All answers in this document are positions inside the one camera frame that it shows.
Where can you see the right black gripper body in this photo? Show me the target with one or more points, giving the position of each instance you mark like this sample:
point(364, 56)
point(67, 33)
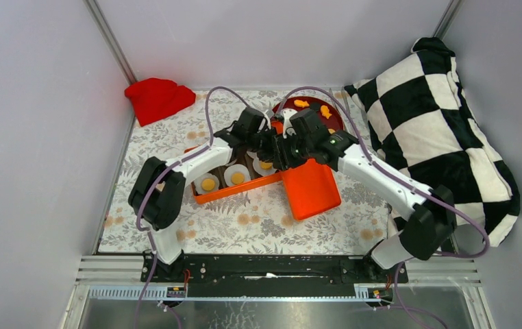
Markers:
point(291, 151)

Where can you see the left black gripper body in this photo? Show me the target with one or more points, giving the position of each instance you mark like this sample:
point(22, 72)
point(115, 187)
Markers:
point(260, 142)

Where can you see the dark red round plate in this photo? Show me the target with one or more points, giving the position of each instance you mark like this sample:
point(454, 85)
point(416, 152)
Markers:
point(333, 113)

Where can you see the orange cookie tin box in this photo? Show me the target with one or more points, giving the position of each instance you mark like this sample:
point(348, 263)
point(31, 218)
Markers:
point(224, 191)

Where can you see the orange tin lid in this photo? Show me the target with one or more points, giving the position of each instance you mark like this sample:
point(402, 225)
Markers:
point(310, 189)

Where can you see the metal serving tongs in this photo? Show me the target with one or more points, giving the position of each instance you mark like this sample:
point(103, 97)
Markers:
point(341, 104)

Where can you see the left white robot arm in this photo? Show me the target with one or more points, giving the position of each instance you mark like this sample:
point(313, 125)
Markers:
point(157, 194)

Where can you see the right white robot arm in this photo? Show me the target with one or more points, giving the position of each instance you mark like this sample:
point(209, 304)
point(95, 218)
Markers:
point(428, 212)

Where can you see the black sandwich cookie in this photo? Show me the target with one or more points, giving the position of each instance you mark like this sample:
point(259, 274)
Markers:
point(316, 107)

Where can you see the white paper cupcake liner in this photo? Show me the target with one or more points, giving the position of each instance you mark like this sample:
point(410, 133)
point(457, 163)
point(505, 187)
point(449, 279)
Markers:
point(197, 183)
point(260, 172)
point(235, 168)

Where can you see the red knit beanie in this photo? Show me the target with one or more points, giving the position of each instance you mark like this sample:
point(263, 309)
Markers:
point(155, 99)

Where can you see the black white checkered blanket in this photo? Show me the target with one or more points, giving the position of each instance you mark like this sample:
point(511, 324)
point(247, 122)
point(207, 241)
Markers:
point(420, 123)

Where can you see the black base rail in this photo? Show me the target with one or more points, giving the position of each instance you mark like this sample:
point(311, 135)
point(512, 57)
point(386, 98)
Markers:
point(249, 275)

